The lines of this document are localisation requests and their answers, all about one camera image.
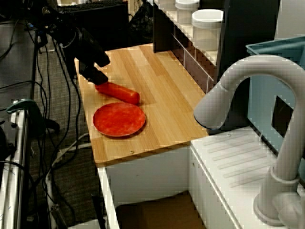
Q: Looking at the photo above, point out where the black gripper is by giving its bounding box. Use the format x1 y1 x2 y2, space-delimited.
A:
71 28 111 85

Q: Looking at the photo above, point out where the red toy sausage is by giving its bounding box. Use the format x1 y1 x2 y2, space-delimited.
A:
94 82 141 105

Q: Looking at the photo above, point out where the red round plate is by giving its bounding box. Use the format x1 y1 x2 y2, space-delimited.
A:
92 102 146 138

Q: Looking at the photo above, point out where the black mesh bag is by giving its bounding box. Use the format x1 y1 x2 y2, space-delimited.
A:
128 0 155 46

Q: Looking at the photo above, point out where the green clamp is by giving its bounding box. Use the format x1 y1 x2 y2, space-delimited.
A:
6 99 46 135

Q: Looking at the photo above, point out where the tiled backsplash with shelf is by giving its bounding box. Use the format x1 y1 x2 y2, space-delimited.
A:
152 0 221 94

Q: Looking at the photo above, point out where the small white lidded jar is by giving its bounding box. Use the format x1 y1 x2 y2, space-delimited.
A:
175 0 200 24

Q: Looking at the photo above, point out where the large white lidded jar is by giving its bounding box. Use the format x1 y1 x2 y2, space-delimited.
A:
192 9 224 51

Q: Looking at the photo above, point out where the white toy kitchen cabinet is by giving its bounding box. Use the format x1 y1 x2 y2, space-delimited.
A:
95 125 305 229

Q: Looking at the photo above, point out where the dark upright panel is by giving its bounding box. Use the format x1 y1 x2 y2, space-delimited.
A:
214 0 280 131

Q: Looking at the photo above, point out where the teal plastic bin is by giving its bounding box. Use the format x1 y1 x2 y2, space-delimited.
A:
245 35 305 158

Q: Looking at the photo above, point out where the grey toy faucet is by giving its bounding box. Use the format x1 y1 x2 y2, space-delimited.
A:
193 54 305 227

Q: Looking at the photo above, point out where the black cable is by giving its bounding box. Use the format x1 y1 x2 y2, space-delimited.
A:
30 33 40 102
53 42 83 167

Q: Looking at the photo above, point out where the white cable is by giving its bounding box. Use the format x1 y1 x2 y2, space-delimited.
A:
51 133 92 167

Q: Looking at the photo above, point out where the aluminium frame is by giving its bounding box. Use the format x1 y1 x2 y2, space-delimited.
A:
0 102 32 229

